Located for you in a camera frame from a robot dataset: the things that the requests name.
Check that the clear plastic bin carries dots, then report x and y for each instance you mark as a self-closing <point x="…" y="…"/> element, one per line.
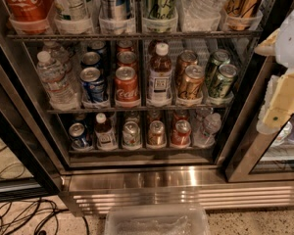
<point x="162" y="219"/>

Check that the silver can bottom shelf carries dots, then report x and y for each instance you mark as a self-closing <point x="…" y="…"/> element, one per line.
<point x="131" y="137"/>

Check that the water bottle bottom shelf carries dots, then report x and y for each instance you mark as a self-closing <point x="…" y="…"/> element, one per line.
<point x="205" y="135"/>

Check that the coca-cola can top shelf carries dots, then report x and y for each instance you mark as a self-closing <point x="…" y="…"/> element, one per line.
<point x="30" y="16"/>

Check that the brown can bottom shelf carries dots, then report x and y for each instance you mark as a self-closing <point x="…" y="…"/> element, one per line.
<point x="156" y="134"/>

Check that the tea bottle shelf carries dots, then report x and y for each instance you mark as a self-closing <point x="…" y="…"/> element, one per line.
<point x="105" y="132"/>
<point x="160" y="76"/>

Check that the green lacroix can top shelf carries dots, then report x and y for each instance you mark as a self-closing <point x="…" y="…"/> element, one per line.
<point x="159" y="16"/>

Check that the front gold can middle shelf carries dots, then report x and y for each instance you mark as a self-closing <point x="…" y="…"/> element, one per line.
<point x="189" y="90"/>

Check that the silver blue can top shelf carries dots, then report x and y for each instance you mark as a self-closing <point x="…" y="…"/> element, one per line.
<point x="117" y="17"/>

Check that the middle wire shelf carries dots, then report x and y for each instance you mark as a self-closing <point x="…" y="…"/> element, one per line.
<point x="140" y="108"/>

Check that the rear green can middle shelf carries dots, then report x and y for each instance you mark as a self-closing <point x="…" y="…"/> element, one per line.
<point x="217" y="58"/>

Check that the fridge glass door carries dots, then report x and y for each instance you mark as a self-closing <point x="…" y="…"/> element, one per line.
<point x="251" y="155"/>
<point x="25" y="171"/>

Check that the steel fridge base grille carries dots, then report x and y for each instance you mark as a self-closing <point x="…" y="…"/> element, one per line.
<point x="95" y="192"/>

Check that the rear gold can middle shelf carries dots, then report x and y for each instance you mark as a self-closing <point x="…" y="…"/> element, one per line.
<point x="184" y="59"/>

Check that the tea bottle bottom shelf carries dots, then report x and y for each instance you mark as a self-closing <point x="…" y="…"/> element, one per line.
<point x="105" y="132"/>

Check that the front pepsi can middle shelf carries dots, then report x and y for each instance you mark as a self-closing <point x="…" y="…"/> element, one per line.
<point x="94" y="85"/>

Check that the water bottle top shelf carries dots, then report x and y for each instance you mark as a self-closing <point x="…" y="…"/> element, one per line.
<point x="201" y="15"/>

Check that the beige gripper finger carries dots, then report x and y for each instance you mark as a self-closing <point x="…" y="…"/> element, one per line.
<point x="279" y="100"/>
<point x="267" y="47"/>

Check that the fridge glass door right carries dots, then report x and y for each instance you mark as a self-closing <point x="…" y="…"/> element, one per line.
<point x="251" y="155"/>

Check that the red can bottom shelf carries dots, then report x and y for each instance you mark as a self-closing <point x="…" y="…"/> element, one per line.
<point x="180" y="135"/>

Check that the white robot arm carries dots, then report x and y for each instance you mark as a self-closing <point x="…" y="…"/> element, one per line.
<point x="285" y="57"/>

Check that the front coca-cola can middle shelf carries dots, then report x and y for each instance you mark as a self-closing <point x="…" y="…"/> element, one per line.
<point x="126" y="86"/>

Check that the orange can top shelf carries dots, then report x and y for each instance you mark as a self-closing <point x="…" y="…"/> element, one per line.
<point x="241" y="13"/>

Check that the silver green can top shelf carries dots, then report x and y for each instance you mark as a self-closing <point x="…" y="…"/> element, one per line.
<point x="74" y="16"/>

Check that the coca-cola can shelf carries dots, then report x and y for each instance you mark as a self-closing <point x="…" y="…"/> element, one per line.
<point x="126" y="86"/>
<point x="127" y="59"/>
<point x="30" y="16"/>

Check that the blue pepsi can bottom shelf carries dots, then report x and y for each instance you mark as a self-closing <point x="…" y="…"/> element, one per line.
<point x="80" y="137"/>

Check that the front green can middle shelf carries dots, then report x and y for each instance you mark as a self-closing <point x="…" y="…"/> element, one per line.
<point x="223" y="80"/>

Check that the tea bottle middle shelf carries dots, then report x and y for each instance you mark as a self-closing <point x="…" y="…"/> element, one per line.
<point x="160" y="76"/>

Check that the water bottle shelf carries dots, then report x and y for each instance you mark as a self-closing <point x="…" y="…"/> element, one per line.
<point x="205" y="135"/>
<point x="201" y="15"/>
<point x="55" y="81"/>

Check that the gold can shelf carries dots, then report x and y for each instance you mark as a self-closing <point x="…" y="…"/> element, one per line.
<point x="189" y="90"/>
<point x="184" y="59"/>

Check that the top wire shelf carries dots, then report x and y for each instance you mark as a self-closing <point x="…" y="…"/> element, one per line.
<point x="136" y="36"/>

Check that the water bottle middle shelf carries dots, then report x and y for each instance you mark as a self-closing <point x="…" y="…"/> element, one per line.
<point x="55" y="81"/>

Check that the fridge glass door left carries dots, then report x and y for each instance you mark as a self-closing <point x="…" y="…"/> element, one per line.
<point x="25" y="171"/>

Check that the wire shelf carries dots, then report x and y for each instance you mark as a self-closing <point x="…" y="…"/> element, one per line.
<point x="140" y="108"/>
<point x="136" y="36"/>

